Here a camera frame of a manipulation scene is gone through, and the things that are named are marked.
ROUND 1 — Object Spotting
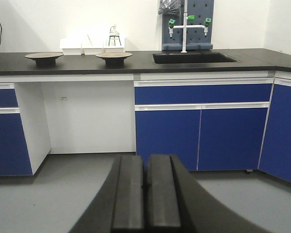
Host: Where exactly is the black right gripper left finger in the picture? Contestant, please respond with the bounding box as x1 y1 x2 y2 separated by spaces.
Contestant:
70 155 144 233

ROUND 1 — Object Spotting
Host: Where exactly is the beige plate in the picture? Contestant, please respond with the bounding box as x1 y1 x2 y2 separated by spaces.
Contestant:
95 52 132 59
25 52 64 60

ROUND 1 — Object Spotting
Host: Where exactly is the white bin middle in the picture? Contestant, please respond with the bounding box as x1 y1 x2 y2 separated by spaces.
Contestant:
81 39 103 55

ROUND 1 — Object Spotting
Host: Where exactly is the grey blue pegboard rack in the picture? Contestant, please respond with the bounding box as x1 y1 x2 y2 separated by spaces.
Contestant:
162 0 214 51

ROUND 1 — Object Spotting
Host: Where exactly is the black plate stand left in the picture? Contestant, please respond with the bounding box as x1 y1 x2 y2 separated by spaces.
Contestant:
35 58 56 67

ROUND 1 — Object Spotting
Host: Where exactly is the black plate stand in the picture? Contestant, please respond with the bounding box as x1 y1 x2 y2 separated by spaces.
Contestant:
35 58 56 67
105 58 124 68

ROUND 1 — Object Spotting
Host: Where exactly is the blue white lab cabinet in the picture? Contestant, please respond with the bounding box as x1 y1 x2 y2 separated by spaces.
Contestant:
0 71 291 182

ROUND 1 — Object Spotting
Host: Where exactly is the black plate stand right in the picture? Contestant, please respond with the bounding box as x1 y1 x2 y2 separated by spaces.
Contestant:
105 58 124 68

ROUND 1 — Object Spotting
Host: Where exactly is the black bag on pegboard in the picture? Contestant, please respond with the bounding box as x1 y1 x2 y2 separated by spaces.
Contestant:
158 0 181 15

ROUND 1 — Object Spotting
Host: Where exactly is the glass round flask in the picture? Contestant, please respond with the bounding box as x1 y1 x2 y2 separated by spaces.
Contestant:
109 25 119 38

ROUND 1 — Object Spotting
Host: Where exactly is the black sink basin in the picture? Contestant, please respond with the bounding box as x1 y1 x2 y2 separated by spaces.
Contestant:
153 53 238 64

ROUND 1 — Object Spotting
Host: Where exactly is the black tripod stand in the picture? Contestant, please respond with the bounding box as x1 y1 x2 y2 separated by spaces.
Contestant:
108 35 122 46

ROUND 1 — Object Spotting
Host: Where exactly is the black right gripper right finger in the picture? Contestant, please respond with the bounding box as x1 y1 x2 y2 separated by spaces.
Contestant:
146 154 264 233

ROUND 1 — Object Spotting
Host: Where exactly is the white bin left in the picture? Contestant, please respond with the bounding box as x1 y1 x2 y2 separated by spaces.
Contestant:
60 38 83 55

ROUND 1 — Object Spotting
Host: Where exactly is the white lab faucet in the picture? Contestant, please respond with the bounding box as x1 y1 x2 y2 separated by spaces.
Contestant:
168 0 212 53

